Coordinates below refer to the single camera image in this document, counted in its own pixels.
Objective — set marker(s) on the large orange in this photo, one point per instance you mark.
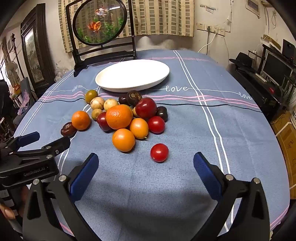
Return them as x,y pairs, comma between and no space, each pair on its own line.
119,116

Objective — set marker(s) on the large dark brown fruit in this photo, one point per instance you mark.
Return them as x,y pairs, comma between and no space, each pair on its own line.
134,97

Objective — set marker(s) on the blue plaid tablecloth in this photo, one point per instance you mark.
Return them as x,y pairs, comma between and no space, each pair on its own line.
161,185

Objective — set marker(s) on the clear plastic bag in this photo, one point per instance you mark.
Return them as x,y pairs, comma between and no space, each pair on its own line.
61,70

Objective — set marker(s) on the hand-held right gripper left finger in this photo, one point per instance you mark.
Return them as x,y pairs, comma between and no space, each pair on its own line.
84,176

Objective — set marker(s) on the small greenish beige fruit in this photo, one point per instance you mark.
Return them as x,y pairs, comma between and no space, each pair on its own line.
96,114

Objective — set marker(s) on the red cherry tomato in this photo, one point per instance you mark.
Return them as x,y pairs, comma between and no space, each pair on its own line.
159,152
156,124

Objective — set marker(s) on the dark cherry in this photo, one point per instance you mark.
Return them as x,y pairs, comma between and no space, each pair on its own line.
162,112

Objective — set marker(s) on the white standing fan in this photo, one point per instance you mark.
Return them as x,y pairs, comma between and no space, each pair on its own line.
12,69

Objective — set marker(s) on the white remote control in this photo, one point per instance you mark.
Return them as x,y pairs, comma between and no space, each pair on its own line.
261,77

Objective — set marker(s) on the black media stand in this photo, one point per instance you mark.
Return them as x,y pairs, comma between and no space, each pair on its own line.
256,92

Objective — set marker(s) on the dark wood framed painting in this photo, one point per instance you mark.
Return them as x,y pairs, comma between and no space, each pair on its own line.
34,53

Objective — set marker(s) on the small dark purple fruit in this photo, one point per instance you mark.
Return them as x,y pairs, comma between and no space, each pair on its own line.
122,100

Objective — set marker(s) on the plain beige round fruit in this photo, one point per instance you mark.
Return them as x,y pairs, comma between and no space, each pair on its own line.
110,104

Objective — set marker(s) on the dark red plum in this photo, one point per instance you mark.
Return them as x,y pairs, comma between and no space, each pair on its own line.
103,122

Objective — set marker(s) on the computer monitor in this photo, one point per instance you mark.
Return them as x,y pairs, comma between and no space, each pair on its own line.
276,68

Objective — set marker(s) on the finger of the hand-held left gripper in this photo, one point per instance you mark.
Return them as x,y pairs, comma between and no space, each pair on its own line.
60,143
29,138

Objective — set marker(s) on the checked beige curtain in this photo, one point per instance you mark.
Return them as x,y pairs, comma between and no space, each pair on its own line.
161,18

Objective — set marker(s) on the white wall socket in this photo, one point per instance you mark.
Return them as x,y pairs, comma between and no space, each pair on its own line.
212,28
200,26
222,31

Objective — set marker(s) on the black hat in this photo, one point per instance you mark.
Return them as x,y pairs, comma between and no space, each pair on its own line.
241,60

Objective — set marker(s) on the big red plum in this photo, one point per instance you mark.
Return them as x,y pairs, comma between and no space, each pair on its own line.
146,108

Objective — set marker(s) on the small yellow fruit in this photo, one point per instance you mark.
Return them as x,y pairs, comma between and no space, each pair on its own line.
134,112

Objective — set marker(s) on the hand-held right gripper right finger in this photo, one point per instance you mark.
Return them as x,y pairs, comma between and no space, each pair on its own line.
207,176

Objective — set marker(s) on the grey chair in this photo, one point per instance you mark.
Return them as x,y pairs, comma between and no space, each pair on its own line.
24,88

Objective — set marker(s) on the black speaker box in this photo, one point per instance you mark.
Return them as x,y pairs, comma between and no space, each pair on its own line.
289,49

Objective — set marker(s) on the person's left hand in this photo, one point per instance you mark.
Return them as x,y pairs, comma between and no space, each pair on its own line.
7,210

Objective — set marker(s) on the olive green round fruit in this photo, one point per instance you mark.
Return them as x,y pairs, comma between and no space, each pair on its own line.
91,96

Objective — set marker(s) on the orange mandarin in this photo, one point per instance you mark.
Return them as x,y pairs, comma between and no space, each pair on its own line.
81,120
123,139

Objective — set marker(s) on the white oval plate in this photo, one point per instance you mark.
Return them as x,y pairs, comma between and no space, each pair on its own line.
131,74

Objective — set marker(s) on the orange kumquat with stem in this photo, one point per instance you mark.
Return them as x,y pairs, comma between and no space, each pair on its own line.
139,128

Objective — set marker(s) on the round goldfish table screen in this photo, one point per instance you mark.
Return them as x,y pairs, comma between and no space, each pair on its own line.
101,23

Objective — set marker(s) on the beige striped round fruit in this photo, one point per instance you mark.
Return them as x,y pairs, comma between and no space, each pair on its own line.
97,103

